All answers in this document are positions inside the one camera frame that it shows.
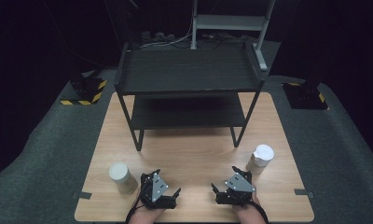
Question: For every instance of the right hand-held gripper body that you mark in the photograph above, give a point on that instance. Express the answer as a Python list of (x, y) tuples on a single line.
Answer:
[(239, 186)]

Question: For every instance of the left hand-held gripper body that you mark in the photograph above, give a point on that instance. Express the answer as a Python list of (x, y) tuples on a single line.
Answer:
[(159, 188)]

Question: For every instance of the glass bottle with white cap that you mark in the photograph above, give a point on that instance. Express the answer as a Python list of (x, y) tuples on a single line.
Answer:
[(263, 154)]

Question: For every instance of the black two-tier shelf rack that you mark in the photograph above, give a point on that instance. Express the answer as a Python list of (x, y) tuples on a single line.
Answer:
[(187, 68)]

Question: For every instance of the person's left hand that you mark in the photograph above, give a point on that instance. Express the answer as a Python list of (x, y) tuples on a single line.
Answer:
[(147, 215)]

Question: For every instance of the person's right hand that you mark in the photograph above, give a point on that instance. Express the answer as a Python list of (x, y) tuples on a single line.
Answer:
[(248, 214)]

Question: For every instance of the glass jar with white lid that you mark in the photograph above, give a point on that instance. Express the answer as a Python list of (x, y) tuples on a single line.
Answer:
[(119, 172)]

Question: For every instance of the dark tape piece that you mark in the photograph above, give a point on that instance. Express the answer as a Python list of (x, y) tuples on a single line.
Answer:
[(303, 193), (85, 195)]

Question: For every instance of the black box with striped tape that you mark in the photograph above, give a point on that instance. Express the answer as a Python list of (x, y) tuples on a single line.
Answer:
[(86, 88), (304, 96)]

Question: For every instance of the grey felt cover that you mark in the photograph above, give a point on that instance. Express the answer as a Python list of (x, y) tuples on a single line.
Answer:
[(44, 155)]

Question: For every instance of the grey metal stand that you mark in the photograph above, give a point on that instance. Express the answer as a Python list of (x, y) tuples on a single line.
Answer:
[(231, 22)]

